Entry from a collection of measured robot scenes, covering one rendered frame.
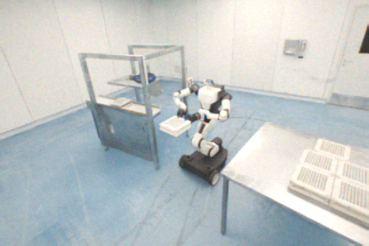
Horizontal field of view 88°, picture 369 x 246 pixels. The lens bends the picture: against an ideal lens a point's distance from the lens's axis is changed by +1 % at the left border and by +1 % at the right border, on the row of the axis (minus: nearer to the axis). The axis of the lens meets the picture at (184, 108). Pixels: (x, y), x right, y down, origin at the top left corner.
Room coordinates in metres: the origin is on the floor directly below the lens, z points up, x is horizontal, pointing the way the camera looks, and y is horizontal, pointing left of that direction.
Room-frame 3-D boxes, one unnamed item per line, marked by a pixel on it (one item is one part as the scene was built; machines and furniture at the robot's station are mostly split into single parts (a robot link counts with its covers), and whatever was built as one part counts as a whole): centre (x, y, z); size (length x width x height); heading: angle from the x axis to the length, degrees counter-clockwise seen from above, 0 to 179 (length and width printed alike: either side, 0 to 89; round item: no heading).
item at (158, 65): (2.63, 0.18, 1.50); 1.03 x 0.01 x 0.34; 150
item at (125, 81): (2.53, 0.67, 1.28); 0.62 x 0.38 x 0.04; 60
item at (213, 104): (2.30, -0.36, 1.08); 0.34 x 0.30 x 0.36; 47
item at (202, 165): (2.24, -0.32, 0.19); 0.64 x 0.52 x 0.33; 137
